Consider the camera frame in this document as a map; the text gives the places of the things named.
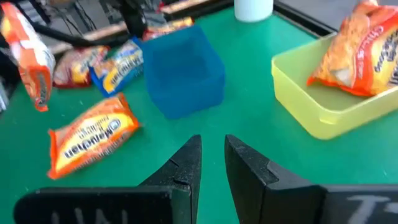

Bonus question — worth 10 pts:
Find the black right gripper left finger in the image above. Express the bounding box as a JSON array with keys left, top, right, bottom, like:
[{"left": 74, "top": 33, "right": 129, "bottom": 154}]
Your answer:
[{"left": 12, "top": 134, "right": 203, "bottom": 224}]

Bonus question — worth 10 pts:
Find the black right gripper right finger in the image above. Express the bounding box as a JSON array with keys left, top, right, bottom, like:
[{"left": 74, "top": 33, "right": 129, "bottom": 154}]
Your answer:
[{"left": 224, "top": 134, "right": 398, "bottom": 224}]

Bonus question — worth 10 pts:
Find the orange Maruchan ramen packet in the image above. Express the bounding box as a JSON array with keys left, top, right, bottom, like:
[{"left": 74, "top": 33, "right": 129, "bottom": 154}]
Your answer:
[
  {"left": 0, "top": 1, "right": 57, "bottom": 113},
  {"left": 306, "top": 0, "right": 398, "bottom": 98},
  {"left": 47, "top": 92, "right": 141, "bottom": 180}
]

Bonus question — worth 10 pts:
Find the blue Maruchan ramen packet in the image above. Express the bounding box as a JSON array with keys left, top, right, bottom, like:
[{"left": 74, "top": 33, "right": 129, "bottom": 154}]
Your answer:
[{"left": 88, "top": 39, "right": 145, "bottom": 98}]

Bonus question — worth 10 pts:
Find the green table mat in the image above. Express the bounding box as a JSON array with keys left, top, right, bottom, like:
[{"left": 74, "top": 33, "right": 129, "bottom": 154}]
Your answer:
[{"left": 0, "top": 7, "right": 398, "bottom": 224}]

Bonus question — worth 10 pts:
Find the yellow plastic bin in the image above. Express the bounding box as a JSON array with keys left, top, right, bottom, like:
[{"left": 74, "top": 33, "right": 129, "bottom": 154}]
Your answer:
[{"left": 271, "top": 30, "right": 398, "bottom": 141}]

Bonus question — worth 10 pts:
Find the blue plastic bin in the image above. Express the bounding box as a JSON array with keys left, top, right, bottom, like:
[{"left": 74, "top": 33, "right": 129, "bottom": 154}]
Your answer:
[{"left": 136, "top": 24, "right": 226, "bottom": 120}]

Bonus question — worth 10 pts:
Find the snake plant in white pot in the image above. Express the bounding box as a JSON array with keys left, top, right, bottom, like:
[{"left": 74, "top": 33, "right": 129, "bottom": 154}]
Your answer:
[{"left": 233, "top": 0, "right": 275, "bottom": 23}]

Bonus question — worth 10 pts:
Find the black table frame rail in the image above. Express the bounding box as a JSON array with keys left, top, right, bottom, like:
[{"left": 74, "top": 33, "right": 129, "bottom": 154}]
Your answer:
[{"left": 46, "top": 0, "right": 338, "bottom": 55}]

